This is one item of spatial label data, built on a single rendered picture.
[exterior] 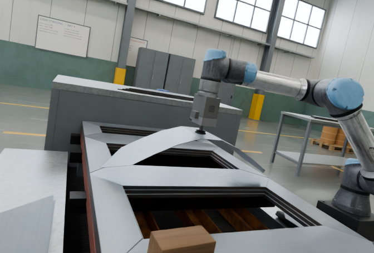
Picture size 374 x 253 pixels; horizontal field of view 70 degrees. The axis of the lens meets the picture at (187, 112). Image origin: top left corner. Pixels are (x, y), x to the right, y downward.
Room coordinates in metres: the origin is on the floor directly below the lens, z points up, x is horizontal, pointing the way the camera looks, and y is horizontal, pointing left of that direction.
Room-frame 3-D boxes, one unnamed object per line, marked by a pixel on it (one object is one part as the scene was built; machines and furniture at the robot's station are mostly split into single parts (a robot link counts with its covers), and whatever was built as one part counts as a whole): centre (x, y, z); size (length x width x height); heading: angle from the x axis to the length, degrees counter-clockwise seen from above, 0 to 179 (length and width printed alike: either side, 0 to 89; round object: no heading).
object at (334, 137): (7.87, -4.56, 0.38); 1.20 x 0.80 x 0.77; 108
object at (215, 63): (0.97, -0.06, 1.27); 0.09 x 0.08 x 0.11; 98
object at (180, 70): (9.96, 0.58, 0.98); 1.00 x 0.48 x 1.95; 114
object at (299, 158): (4.82, -2.63, 0.49); 1.80 x 0.70 x 0.99; 112
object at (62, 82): (2.03, 0.30, 1.03); 1.30 x 0.60 x 0.04; 114
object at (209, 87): (0.97, -0.06, 1.19); 0.08 x 0.08 x 0.05
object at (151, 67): (9.54, 1.54, 0.98); 1.00 x 0.48 x 1.95; 114
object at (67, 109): (1.77, 0.19, 0.51); 1.30 x 0.04 x 1.01; 114
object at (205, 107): (0.97, -0.05, 1.11); 0.10 x 0.09 x 0.16; 121
